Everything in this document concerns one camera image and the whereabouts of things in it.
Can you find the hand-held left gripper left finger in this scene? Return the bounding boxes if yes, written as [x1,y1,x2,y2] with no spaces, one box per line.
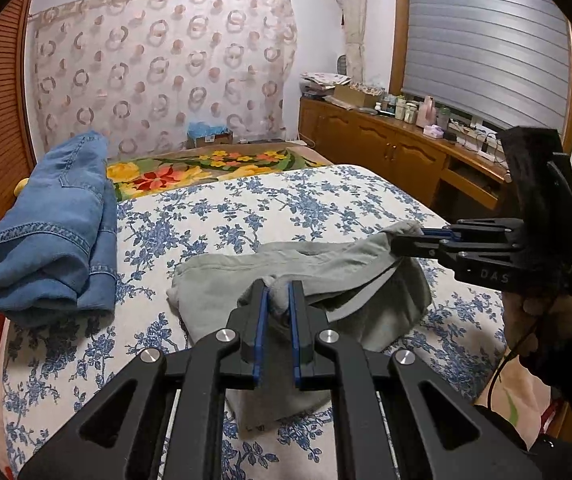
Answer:
[18,280,272,480]

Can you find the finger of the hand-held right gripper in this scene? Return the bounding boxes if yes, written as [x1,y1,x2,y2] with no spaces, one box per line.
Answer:
[420,218,519,241]
[391,235,514,261]

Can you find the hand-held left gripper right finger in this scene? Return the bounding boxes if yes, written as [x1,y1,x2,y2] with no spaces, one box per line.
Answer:
[288,280,542,480]

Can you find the grey pants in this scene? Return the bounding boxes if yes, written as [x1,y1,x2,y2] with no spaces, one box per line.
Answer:
[167,220,433,433]

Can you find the person's right hand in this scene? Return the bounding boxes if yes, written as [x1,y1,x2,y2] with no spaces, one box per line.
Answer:
[501,290,572,363]

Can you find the wooden side cabinet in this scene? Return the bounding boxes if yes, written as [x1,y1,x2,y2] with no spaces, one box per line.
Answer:
[298,97,512,211]

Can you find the pink bottle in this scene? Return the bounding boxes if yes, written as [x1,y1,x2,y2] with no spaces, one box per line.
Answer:
[417,96,437,128]

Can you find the blue floral bed sheet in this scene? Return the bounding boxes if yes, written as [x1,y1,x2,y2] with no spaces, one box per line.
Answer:
[0,162,509,480]

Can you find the grey window blind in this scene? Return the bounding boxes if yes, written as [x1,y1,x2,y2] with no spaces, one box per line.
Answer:
[401,0,572,131]

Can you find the colourful flower blanket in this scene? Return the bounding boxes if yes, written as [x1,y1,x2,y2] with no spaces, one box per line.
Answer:
[106,146,334,201]

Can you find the pale floral quilt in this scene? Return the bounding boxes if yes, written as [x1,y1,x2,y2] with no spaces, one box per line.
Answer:
[473,355,572,453]

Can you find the box with blue bag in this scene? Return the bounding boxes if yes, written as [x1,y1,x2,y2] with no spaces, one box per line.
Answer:
[187,121,233,148]

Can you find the tied lace curtain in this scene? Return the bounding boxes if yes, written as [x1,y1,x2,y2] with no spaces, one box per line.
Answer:
[338,0,369,83]

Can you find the blue jeans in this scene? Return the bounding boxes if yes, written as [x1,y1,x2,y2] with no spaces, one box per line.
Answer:
[0,131,118,328]

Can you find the black cable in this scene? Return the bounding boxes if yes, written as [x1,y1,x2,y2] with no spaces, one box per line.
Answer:
[485,327,539,413]

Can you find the ring patterned sheer curtain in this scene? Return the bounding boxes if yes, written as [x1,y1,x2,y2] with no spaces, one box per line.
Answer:
[28,0,299,158]

